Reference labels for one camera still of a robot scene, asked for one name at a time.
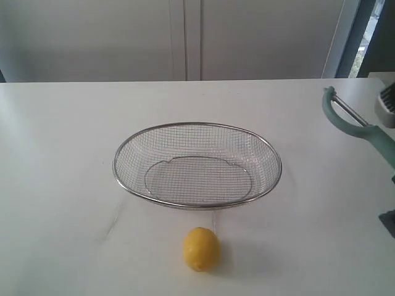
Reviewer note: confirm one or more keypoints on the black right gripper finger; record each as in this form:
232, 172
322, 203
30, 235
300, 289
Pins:
388, 220

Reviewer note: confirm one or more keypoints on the yellow lemon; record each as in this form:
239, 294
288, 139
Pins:
201, 249

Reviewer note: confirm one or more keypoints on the oval metal mesh basket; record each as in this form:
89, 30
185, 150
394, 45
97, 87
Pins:
197, 165

